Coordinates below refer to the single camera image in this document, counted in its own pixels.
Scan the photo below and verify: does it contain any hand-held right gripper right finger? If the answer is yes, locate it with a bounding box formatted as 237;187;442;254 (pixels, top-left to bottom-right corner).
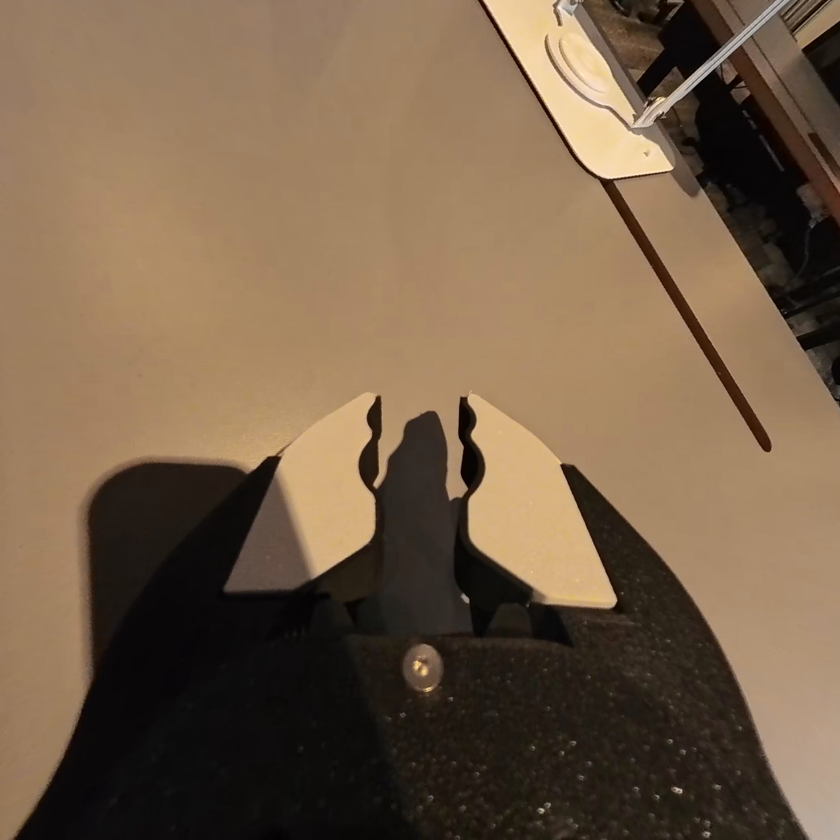
458;391;619;609

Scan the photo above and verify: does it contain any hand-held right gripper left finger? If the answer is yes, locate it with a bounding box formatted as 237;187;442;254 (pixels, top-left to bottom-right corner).
222;392;385;596

